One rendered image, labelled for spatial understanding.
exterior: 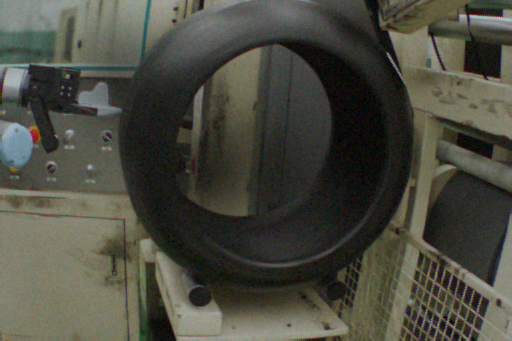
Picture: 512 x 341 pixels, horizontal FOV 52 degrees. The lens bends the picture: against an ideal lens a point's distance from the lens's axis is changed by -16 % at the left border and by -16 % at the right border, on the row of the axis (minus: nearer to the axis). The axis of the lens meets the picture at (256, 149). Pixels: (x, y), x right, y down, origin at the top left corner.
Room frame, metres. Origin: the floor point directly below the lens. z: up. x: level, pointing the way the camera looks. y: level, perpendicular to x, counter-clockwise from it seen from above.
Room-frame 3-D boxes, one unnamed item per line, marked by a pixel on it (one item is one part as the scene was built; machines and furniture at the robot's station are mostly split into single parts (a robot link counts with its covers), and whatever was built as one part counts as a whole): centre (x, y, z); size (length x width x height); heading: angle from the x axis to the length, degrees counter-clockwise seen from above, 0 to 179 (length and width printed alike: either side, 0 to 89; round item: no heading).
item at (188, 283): (1.20, 0.13, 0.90); 0.35 x 0.05 x 0.05; 16
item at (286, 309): (1.24, -0.01, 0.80); 0.37 x 0.36 x 0.02; 106
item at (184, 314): (1.20, 0.13, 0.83); 0.36 x 0.09 x 0.06; 16
